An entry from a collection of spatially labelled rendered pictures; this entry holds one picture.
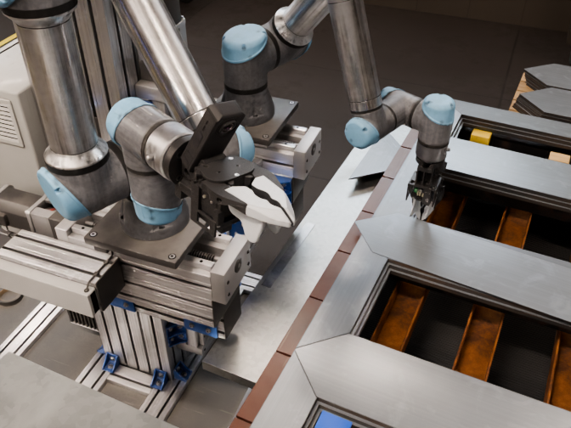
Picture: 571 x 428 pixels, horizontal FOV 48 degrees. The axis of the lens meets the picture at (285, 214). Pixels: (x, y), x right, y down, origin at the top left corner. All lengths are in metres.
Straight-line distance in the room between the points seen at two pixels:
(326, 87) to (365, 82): 2.71
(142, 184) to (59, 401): 0.38
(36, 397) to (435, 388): 0.75
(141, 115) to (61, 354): 1.50
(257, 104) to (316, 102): 2.28
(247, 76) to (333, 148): 1.92
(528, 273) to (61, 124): 1.11
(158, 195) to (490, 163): 1.24
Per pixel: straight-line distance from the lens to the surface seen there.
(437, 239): 1.68
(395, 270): 1.61
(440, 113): 1.50
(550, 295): 1.61
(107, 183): 1.24
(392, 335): 1.66
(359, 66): 1.43
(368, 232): 1.67
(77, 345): 2.33
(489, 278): 1.60
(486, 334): 1.71
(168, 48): 1.06
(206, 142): 0.80
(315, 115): 3.83
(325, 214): 1.98
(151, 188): 0.97
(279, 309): 1.69
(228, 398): 2.10
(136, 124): 0.92
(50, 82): 1.13
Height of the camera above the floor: 1.93
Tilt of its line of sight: 39 degrees down
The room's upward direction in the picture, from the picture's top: straight up
